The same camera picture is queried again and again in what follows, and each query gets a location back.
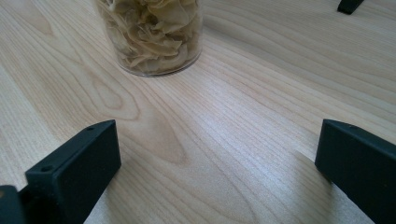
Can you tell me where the clear jar of dried fungus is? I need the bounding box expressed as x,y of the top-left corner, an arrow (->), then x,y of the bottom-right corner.
94,0 -> 205,77

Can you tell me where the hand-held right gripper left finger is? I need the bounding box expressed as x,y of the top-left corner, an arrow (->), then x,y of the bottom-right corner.
18,119 -> 122,224

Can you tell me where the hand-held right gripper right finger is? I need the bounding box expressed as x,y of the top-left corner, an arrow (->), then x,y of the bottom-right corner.
314,119 -> 396,224

